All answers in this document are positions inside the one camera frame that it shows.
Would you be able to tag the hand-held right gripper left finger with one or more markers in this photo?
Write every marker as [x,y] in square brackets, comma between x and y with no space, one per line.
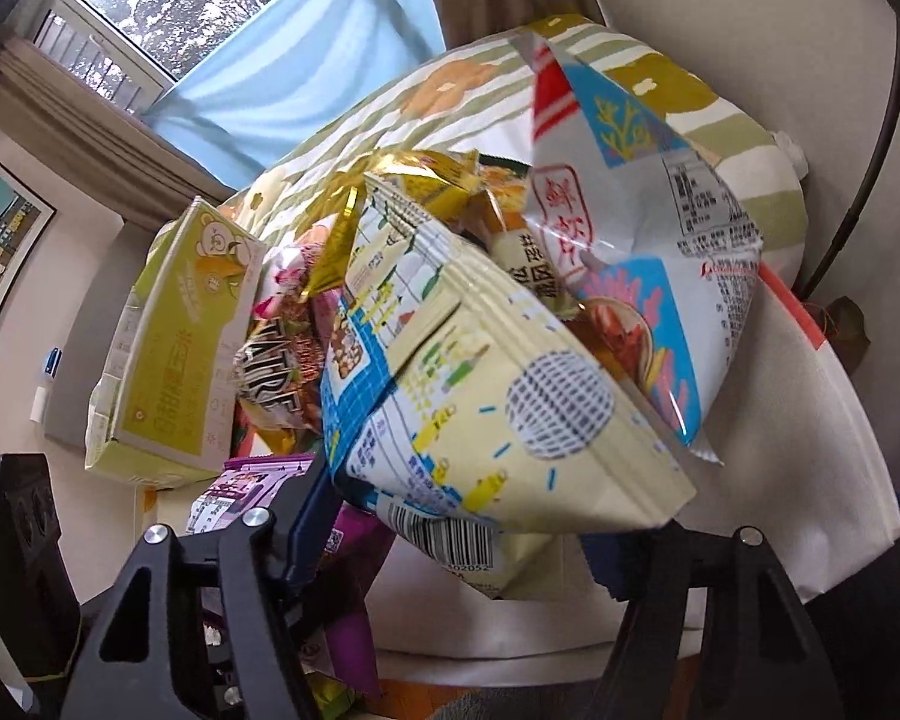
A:
[309,532]

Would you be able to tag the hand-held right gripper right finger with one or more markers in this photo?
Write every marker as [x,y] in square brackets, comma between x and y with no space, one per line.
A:
[720,615]

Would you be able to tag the cream and blue snack bag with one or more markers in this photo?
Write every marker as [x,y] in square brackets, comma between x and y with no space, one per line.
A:
[495,427]

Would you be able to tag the yellow bear carton box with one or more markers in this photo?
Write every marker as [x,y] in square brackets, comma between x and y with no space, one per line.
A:
[172,360]

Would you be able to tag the purple snack packet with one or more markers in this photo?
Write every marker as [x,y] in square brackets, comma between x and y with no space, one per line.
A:
[229,495]

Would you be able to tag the black lettered snack packet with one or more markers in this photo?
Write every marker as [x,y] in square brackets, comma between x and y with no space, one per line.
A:
[279,375]

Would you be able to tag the white persimmon print cloth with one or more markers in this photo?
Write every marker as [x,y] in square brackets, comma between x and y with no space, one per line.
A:
[795,465]

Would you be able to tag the black textured object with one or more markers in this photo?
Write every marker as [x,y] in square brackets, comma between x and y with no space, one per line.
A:
[15,540]

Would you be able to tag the small blue item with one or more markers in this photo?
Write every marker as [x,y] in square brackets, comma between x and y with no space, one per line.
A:
[52,362]

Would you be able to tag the cream packet with black lettering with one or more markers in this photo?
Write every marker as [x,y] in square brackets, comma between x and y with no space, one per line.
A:
[529,266]

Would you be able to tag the yellow snack packet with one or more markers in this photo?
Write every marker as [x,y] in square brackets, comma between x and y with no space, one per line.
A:
[427,180]

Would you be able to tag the white and blue chip bag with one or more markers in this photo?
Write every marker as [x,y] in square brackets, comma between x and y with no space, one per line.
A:
[645,202]

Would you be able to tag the blue curtain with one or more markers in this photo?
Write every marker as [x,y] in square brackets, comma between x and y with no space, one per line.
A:
[292,82]

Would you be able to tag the floral striped blanket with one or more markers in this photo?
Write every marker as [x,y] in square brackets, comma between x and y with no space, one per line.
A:
[450,90]

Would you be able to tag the framed wall picture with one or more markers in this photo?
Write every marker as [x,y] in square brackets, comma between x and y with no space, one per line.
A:
[4,255]

